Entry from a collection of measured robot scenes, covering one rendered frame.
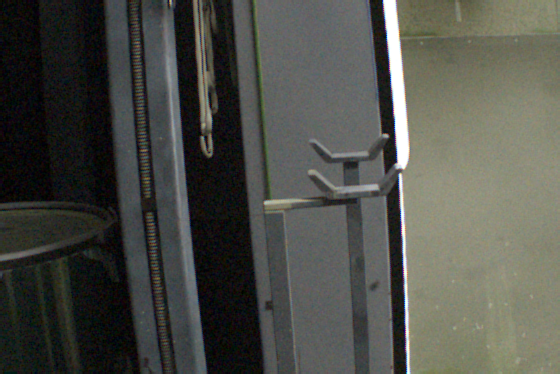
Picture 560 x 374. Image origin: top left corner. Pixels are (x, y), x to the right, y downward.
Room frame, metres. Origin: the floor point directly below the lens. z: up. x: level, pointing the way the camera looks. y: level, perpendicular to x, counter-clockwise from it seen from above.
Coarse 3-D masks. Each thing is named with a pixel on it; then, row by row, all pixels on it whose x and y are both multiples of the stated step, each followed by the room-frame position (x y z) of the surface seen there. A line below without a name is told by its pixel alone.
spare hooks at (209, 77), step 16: (208, 0) 1.66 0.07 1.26; (224, 0) 1.67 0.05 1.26; (208, 16) 1.66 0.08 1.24; (224, 16) 1.68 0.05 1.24; (208, 32) 1.66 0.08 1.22; (208, 48) 1.67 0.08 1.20; (208, 64) 1.67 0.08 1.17; (208, 80) 1.64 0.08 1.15; (208, 112) 1.59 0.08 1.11; (208, 128) 1.59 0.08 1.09
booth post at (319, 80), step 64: (256, 0) 1.58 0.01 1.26; (320, 0) 1.57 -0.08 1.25; (256, 64) 1.58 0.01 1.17; (320, 64) 1.57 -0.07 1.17; (256, 128) 1.58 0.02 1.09; (320, 128) 1.58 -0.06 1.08; (256, 192) 1.58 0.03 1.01; (320, 192) 1.58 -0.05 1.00; (256, 256) 1.58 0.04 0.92; (320, 256) 1.58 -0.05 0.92; (384, 256) 1.57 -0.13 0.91; (320, 320) 1.58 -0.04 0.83; (384, 320) 1.57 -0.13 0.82
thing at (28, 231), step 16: (0, 224) 2.30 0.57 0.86; (16, 224) 2.26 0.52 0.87; (32, 224) 2.27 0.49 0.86; (48, 224) 2.26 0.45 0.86; (64, 224) 2.25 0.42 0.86; (80, 224) 2.22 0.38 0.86; (96, 224) 2.19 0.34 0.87; (0, 240) 2.12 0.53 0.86; (16, 240) 2.11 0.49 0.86; (32, 240) 2.11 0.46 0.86; (48, 240) 2.10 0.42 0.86
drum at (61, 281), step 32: (0, 256) 1.88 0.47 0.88; (32, 256) 1.91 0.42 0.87; (64, 256) 1.96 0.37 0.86; (96, 256) 2.04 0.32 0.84; (0, 288) 1.88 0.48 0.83; (32, 288) 1.91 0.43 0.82; (64, 288) 1.95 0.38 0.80; (96, 288) 2.03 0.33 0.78; (0, 320) 1.87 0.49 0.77; (32, 320) 1.90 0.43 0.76; (64, 320) 1.95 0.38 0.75; (96, 320) 2.02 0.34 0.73; (0, 352) 1.87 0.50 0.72; (32, 352) 1.90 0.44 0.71; (64, 352) 1.94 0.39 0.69; (96, 352) 2.00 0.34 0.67
